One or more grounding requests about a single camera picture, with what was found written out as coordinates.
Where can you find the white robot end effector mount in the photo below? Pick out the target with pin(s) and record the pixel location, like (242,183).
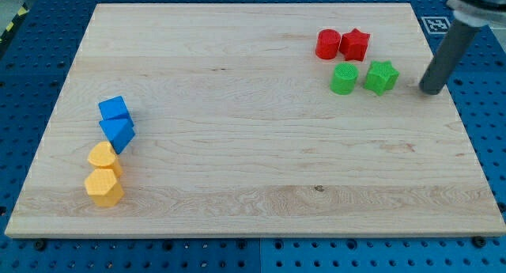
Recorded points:
(490,11)

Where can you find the red cylinder block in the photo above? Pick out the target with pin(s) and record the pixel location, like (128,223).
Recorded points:
(328,42)

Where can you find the green star block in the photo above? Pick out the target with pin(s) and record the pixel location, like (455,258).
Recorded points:
(381,77)

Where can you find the black bolt front left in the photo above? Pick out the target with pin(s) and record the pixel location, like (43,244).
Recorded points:
(40,245)

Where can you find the green cylinder block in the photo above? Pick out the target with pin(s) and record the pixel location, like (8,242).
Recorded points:
(344,78)

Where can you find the white fiducial marker tag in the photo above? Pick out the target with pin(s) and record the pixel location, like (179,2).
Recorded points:
(435,25)

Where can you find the wooden board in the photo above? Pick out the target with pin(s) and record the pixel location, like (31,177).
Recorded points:
(237,133)

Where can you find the yellow hexagon block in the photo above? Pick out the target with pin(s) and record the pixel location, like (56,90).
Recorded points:
(103,187)

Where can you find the yellow heart block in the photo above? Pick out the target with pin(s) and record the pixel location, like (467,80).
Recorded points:
(103,156)

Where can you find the black bolt front right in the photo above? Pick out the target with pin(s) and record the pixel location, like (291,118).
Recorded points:
(479,242)

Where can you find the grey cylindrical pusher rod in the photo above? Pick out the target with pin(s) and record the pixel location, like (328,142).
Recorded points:
(452,48)

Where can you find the red star block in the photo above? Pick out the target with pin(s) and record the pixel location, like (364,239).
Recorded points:
(354,45)

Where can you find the blue cube block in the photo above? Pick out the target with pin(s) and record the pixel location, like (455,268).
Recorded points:
(115,108)

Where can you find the black bolt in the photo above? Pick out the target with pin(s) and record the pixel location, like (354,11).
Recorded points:
(40,245)
(479,242)

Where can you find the blue triangle block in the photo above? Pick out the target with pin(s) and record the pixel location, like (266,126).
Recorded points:
(119,133)

